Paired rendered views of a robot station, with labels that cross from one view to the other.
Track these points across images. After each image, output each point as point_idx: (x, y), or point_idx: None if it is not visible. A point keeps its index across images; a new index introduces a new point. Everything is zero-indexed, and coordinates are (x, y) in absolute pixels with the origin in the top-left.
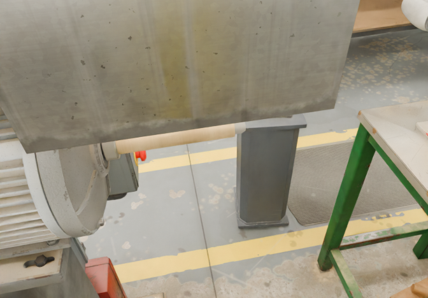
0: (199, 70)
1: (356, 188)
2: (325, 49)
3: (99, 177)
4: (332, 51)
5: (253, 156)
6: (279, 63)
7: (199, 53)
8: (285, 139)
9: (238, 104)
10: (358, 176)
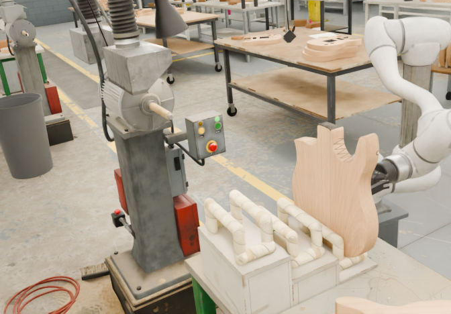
0: (118, 72)
1: None
2: (127, 76)
3: (141, 111)
4: (128, 77)
5: None
6: (124, 76)
7: (117, 68)
8: None
9: (123, 84)
10: None
